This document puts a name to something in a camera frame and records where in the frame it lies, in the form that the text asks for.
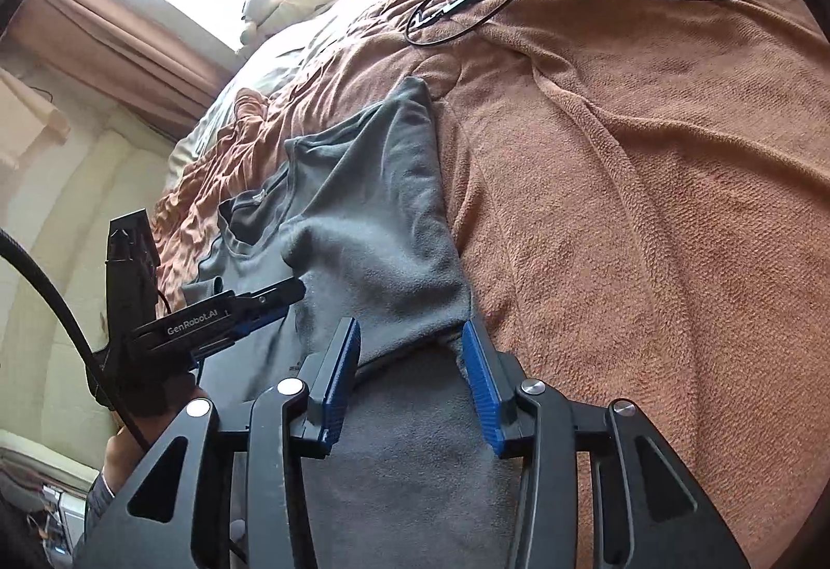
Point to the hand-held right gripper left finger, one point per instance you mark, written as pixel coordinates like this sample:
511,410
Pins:
340,387

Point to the brown blanket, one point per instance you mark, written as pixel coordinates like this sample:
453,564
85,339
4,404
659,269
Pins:
616,219

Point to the person's left hand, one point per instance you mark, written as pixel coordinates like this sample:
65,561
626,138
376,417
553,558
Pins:
126,459

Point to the person's left forearm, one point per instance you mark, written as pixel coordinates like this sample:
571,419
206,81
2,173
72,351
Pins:
97,504

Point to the beige hanging cloth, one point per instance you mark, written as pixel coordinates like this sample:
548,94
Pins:
26,115

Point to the cream padded headboard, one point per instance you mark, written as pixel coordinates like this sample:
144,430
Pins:
58,258

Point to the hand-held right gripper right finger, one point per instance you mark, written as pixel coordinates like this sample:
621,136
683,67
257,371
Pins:
483,387

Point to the white plush toy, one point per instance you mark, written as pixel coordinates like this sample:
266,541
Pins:
259,8

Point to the pink curtain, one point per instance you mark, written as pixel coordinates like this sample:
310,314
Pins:
117,44

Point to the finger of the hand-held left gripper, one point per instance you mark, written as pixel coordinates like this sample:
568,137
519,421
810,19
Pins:
272,297

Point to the grey t-shirt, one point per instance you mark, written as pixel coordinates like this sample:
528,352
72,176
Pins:
376,219

